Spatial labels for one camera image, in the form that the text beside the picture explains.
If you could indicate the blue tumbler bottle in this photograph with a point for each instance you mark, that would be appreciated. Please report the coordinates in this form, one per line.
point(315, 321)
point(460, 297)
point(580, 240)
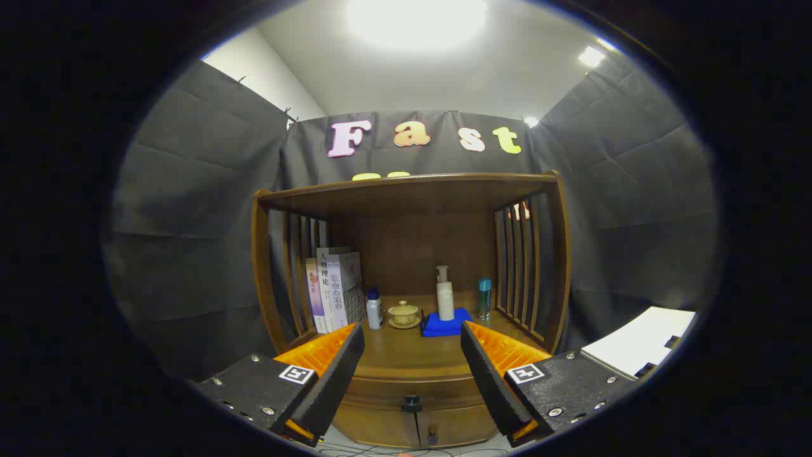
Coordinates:
point(484, 301)

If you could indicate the wooden cabinet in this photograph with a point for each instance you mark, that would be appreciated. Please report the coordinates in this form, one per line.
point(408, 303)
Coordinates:
point(406, 241)

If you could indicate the white bottle with blue cap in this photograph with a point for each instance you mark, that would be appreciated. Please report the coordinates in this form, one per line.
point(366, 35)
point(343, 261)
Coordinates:
point(374, 312)

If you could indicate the white patterned book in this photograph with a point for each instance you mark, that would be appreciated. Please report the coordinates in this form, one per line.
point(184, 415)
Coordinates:
point(347, 285)

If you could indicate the yellow lidded teacup with saucer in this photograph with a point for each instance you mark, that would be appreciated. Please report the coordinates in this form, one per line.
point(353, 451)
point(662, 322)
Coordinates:
point(404, 314)

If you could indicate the wooden countertop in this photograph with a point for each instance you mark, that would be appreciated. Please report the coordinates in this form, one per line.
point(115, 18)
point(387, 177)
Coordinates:
point(406, 349)

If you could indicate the blue folded cloth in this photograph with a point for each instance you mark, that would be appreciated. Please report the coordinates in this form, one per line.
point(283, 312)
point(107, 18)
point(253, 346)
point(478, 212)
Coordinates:
point(444, 328)

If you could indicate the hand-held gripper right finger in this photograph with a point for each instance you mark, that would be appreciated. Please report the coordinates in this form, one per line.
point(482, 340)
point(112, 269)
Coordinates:
point(491, 381)

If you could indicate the white pump bottle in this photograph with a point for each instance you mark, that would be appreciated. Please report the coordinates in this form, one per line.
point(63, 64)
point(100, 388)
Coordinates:
point(445, 301)

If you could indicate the pink purple book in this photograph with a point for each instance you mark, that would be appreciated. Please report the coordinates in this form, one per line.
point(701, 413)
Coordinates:
point(315, 298)

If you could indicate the large ceiling light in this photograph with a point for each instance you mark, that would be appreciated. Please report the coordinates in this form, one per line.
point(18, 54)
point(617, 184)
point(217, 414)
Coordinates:
point(415, 19)

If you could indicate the small ceiling light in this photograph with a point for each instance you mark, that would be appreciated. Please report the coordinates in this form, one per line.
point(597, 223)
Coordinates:
point(591, 56)
point(531, 121)

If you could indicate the wooden drawer with black knob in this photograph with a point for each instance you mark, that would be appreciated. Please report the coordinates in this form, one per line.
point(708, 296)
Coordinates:
point(393, 388)

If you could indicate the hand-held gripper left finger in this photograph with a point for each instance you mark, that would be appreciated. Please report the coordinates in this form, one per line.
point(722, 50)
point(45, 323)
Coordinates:
point(330, 387)

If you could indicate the thin white book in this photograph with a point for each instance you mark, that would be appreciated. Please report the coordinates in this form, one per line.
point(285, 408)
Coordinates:
point(325, 285)

